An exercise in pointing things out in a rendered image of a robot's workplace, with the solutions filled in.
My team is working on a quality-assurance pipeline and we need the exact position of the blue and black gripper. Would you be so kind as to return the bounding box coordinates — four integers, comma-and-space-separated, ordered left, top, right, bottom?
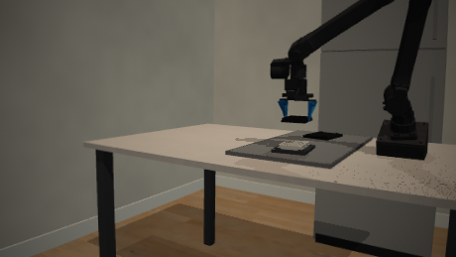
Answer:
278, 93, 317, 122

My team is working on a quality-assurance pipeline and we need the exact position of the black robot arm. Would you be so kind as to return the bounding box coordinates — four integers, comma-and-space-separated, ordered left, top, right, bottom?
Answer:
271, 0, 432, 141

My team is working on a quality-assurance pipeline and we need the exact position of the white well plate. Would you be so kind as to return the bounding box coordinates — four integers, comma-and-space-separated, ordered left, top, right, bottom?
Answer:
278, 140, 310, 151

